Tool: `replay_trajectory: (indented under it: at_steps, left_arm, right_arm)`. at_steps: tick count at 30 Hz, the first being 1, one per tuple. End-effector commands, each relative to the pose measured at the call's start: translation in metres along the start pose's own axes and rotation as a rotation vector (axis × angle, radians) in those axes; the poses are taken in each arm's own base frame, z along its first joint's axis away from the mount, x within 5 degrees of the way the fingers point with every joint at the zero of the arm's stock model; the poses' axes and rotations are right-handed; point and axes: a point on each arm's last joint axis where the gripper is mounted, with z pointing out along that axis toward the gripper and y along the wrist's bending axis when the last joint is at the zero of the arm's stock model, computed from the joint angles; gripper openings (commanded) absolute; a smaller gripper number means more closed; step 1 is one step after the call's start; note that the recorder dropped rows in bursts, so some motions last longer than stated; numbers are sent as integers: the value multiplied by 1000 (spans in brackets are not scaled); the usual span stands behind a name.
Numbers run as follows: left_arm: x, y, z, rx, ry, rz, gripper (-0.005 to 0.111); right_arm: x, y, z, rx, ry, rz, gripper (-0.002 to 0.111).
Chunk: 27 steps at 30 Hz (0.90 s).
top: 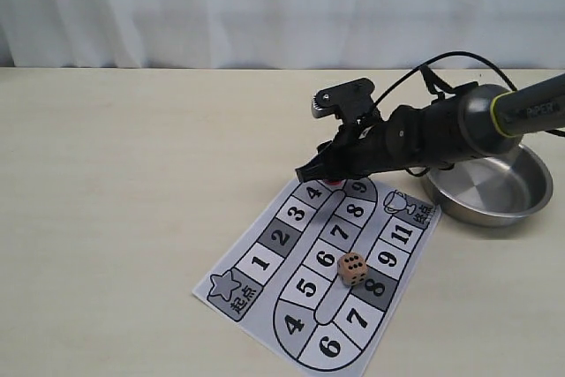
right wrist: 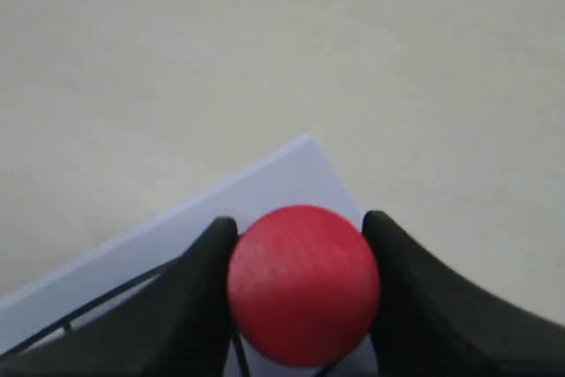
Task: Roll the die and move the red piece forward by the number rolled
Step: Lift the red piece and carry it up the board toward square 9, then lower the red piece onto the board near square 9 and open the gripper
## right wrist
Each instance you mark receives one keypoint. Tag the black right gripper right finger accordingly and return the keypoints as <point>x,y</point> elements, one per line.
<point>434,322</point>

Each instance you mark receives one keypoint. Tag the red cylinder game piece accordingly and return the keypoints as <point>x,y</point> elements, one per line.
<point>303,286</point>

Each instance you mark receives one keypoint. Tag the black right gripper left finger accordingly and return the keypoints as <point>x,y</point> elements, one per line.
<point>178,325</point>

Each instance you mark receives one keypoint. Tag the paper game board sheet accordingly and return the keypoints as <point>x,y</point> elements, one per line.
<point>60,304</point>

